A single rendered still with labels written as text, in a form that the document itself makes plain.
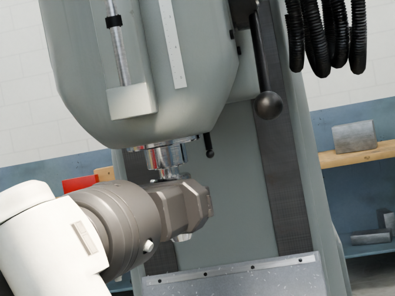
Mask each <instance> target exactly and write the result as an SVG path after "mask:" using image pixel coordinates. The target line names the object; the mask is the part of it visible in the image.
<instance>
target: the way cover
mask: <svg viewBox="0 0 395 296"><path fill-rule="evenodd" d="M313 253H314V254H313ZM288 256H290V257H288ZM294 258H296V259H294ZM285 259H286V260H285ZM299 259H301V260H299ZM291 266H292V267H291ZM298 266H299V267H298ZM219 267H220V269H219ZM232 267H233V268H232ZM304 268H306V269H305V270H304ZM252 269H254V270H252ZM248 271H249V272H248ZM251 272H252V273H251ZM268 272H270V273H268ZM275 273H276V274H275ZM313 274H314V275H315V276H314V275H313ZM316 274H317V275H319V276H317V275H316ZM251 275H253V276H251ZM241 277H242V278H241ZM314 277H315V278H316V279H315V278H314ZM257 278H258V279H257ZM296 278H297V279H298V280H297V279H296ZM167 281H168V282H167ZM309 282H310V283H311V284H310V283H309ZM149 283H150V284H149ZM279 284H280V285H279ZM192 285H193V286H192ZM278 285H279V286H278ZM285 286H286V288H285V289H284V287H285ZM311 286H312V287H311ZM314 286H316V288H315V287H314ZM141 287H142V296H211V295H212V294H213V296H292V295H294V296H304V295H305V296H328V294H327V288H326V282H325V279H324V272H323V267H322V261H321V257H320V251H312V252H308V253H300V254H293V255H285V256H281V257H273V258H265V259H261V260H253V261H245V262H241V263H233V264H226V265H218V266H214V267H206V268H200V269H194V270H186V271H178V272H174V273H166V274H159V275H151V276H147V277H141ZM168 287H169V288H168ZM286 290H287V292H286ZM178 291H179V292H180V293H178ZM164 292H165V293H164ZM196 292H197V294H196ZM163 293H164V294H163ZM255 293H256V294H255ZM172 294H173V295H172Z"/></svg>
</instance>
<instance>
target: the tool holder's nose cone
mask: <svg viewBox="0 0 395 296"><path fill-rule="evenodd" d="M191 237H192V233H190V234H180V235H178V236H176V237H174V238H172V239H171V240H172V241H173V242H181V241H186V240H189V239H191Z"/></svg>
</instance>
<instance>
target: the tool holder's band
mask: <svg viewBox="0 0 395 296"><path fill-rule="evenodd" d="M182 179H191V175H190V173H188V172H183V173H180V174H178V175H176V176H172V177H164V178H161V177H156V178H153V179H152V180H151V181H150V183H160V182H165V181H174V180H182Z"/></svg>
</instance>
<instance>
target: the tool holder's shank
mask: <svg viewBox="0 0 395 296"><path fill-rule="evenodd" d="M181 165H182V164H181ZM181 165H177V166H172V167H167V168H162V169H155V170H159V175H160V177H161V178H164V177H172V176H176V175H178V174H180V173H179V166H181Z"/></svg>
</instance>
